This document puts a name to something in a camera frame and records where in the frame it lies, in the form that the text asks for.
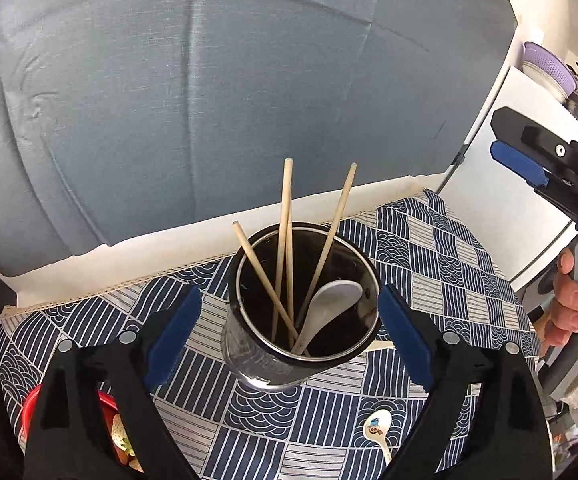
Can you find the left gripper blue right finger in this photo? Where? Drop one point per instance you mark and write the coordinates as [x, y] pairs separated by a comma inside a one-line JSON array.
[[413, 334]]

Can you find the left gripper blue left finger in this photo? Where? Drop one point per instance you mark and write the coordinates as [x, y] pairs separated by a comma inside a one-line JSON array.
[[167, 333]]

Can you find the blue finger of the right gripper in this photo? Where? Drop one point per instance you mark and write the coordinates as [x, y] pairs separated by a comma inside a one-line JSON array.
[[528, 136], [531, 172]]

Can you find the white ceramic spoon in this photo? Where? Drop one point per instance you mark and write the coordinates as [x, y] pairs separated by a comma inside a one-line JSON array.
[[328, 303]]

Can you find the wooden chopstick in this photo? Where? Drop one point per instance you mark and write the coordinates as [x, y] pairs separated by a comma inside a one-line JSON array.
[[254, 295], [283, 224], [287, 180], [333, 228]]

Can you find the cream white spoon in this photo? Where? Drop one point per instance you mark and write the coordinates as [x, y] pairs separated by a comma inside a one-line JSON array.
[[380, 345]]

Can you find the person's right hand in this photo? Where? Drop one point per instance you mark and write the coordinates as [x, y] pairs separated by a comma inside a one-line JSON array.
[[560, 322]]

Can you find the purple bowl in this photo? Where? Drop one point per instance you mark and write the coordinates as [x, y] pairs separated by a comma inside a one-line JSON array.
[[548, 71]]

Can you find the cartoon printed ceramic spoon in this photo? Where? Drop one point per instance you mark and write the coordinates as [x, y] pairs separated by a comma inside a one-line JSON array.
[[375, 429]]

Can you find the red plastic fruit basket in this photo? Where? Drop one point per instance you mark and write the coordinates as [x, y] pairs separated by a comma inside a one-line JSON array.
[[63, 443]]

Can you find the black cylindrical utensil holder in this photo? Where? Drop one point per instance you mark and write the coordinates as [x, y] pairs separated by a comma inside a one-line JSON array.
[[256, 341]]

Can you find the blue patterned tablecloth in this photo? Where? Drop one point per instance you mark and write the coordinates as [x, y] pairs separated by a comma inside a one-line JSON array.
[[237, 402]]

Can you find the grey blue backdrop cloth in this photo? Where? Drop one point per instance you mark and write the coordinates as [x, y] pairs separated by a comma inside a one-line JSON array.
[[120, 118]]

